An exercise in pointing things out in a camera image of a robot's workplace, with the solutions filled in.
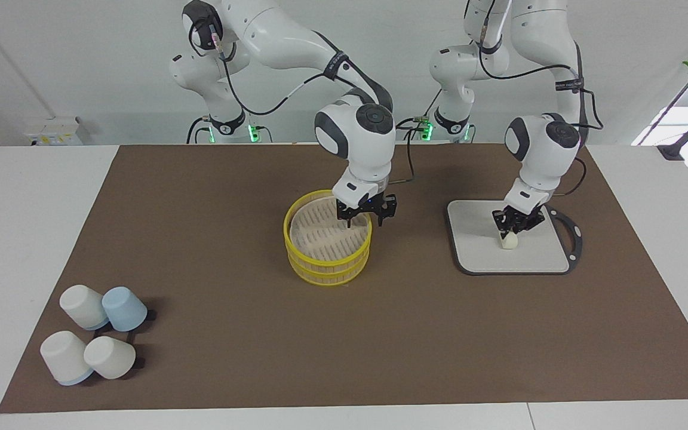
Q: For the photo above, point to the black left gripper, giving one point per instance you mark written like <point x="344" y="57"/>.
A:
<point x="523" y="220"/>

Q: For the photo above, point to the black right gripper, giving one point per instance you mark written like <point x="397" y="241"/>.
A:
<point x="368" y="206"/>

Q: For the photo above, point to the white steamed bun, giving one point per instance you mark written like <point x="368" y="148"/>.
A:
<point x="509" y="242"/>

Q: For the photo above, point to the yellow steamer basket with liner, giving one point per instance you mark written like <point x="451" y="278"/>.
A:
<point x="327" y="255"/>

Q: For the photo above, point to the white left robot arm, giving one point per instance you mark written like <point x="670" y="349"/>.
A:
<point x="544" y="149"/>

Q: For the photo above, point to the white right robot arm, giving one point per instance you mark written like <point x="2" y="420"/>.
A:
<point x="284" y="36"/>

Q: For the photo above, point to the white steamer liner sheet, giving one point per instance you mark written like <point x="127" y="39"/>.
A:
<point x="317" y="233"/>

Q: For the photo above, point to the grey cutting board dark rim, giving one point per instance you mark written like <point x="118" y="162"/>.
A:
<point x="475" y="239"/>

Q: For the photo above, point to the brown table mat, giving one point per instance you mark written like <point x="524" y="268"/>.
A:
<point x="380" y="334"/>

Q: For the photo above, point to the light blue plastic cup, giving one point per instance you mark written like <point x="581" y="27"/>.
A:
<point x="124" y="309"/>

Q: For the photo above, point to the white power box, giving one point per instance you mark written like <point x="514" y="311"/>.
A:
<point x="51" y="131"/>

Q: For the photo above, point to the white cup with blue rim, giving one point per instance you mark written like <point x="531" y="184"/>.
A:
<point x="64" y="357"/>

